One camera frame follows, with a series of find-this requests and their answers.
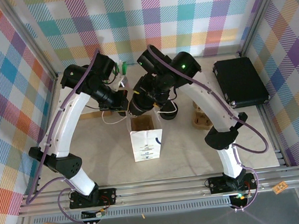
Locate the white paper takeout bag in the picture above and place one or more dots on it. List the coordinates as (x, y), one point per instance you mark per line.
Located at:
(147, 146)

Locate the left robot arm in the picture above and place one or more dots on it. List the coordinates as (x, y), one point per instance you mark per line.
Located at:
(61, 131)

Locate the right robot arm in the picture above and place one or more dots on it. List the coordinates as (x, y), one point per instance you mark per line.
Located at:
(207, 109)

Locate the green wrapped straw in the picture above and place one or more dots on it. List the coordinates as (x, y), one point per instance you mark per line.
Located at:
(124, 68)
(117, 69)

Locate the white wrapped straw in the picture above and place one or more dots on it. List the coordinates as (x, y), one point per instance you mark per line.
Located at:
(120, 62)

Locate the stack of brown cup carriers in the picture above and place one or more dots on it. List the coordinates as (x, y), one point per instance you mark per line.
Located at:
(201, 123)

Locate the black hard case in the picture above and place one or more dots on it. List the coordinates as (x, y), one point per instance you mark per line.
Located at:
(242, 82)

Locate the small black controller board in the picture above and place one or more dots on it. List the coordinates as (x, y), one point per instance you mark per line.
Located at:
(91, 214)
(239, 197)

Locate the small yellow stick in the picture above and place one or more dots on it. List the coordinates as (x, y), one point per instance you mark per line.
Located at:
(143, 216)

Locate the aluminium frame post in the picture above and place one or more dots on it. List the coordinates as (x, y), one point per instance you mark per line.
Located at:
(38, 48)
(258, 14)

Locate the aluminium frame rail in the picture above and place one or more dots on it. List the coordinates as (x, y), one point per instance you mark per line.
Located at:
(160, 193)

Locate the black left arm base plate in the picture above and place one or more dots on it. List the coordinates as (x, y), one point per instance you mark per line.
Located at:
(110, 196)

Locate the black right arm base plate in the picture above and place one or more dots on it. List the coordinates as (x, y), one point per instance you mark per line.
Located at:
(214, 185)

